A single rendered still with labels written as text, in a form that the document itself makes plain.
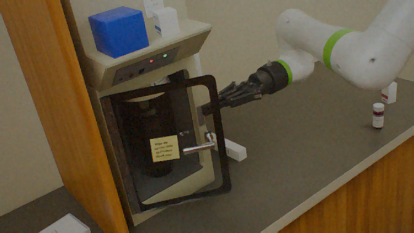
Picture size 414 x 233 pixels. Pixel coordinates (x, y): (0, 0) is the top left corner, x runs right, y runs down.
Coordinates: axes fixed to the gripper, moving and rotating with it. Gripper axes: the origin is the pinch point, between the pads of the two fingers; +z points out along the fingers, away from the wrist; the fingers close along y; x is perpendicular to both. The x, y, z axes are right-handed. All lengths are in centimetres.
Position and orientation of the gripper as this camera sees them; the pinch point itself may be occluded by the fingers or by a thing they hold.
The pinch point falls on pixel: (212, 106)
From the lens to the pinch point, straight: 128.1
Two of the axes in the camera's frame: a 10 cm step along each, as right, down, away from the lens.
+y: 6.0, 3.0, -7.5
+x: 1.5, 8.7, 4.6
